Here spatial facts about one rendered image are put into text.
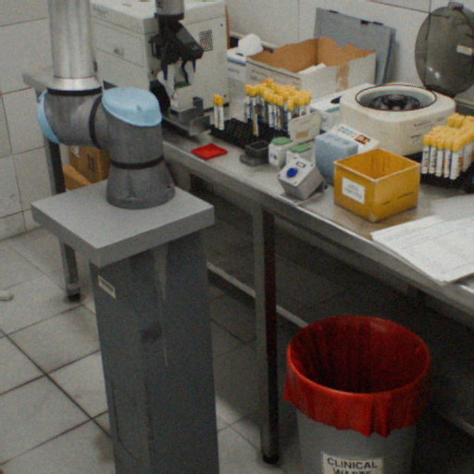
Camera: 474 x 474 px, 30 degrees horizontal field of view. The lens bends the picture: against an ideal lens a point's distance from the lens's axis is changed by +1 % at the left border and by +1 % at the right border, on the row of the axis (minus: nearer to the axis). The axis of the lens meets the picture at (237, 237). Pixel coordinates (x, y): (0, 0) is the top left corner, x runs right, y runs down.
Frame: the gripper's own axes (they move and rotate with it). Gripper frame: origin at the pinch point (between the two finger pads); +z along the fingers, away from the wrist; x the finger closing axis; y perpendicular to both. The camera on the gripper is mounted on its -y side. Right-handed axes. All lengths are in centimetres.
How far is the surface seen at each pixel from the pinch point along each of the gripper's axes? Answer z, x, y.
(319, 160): 7.0, -6.1, -47.7
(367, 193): 5, 2, -71
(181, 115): 5.5, 1.8, -2.3
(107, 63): -2.1, 4.3, 29.9
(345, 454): 75, 5, -70
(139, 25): -16.2, 4.3, 10.9
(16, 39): 17, -18, 141
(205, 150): 11.2, 3.7, -15.2
